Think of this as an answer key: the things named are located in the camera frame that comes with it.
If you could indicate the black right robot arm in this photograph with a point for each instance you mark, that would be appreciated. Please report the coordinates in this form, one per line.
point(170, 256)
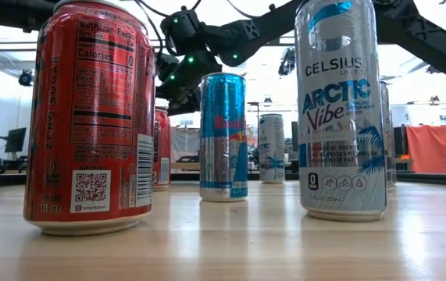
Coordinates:
point(422, 39)

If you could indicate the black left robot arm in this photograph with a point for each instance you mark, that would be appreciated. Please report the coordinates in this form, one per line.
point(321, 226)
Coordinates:
point(11, 13)

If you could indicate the red zero sugar cola can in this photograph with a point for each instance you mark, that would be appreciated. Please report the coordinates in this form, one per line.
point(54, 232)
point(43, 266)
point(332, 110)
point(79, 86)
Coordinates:
point(90, 117)

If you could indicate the silver Celsius Arctic Vibe can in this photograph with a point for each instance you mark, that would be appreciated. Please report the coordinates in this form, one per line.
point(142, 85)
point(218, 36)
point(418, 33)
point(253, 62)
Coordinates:
point(272, 148)
point(340, 117)

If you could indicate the dark background screen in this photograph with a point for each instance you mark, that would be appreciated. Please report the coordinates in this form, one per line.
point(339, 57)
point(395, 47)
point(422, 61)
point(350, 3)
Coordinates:
point(295, 136)

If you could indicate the black computer monitor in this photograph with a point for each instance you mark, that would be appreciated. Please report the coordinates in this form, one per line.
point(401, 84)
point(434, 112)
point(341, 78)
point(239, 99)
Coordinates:
point(15, 139)

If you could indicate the silver Celsius can yellow print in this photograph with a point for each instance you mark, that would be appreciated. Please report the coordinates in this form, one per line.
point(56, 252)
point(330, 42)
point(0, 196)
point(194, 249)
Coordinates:
point(386, 136)

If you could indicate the orange cloth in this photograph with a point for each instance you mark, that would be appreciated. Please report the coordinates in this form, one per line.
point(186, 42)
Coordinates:
point(437, 150)

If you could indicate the black overhead camera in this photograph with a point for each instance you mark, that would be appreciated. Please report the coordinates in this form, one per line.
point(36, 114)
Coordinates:
point(288, 62)

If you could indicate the black ceiling camera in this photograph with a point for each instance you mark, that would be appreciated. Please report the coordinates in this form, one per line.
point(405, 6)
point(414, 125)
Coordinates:
point(25, 78)
point(432, 69)

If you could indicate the black overhead frame beam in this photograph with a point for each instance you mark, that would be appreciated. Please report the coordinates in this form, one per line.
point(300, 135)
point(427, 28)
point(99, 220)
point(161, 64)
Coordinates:
point(8, 46)

